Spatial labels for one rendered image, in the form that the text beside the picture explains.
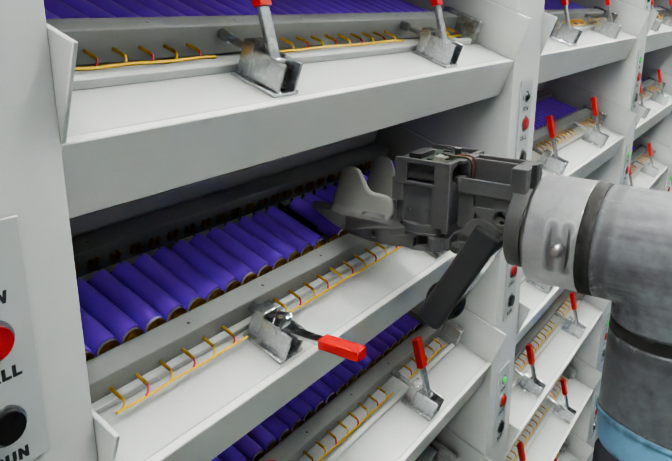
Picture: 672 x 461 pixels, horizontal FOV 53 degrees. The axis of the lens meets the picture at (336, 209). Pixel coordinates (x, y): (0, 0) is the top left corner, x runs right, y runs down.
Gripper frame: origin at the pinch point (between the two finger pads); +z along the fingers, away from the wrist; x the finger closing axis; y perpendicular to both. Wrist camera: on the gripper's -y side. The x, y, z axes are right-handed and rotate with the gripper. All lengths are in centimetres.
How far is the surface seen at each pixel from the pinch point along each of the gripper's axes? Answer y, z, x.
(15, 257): 8.7, -8.9, 38.2
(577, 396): -66, -5, -89
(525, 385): -44, -5, -52
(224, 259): -1.1, 1.3, 14.7
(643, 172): -25, -3, -146
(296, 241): -1.6, 0.0, 6.5
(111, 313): -1.2, 0.6, 26.7
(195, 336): -3.1, -3.9, 23.2
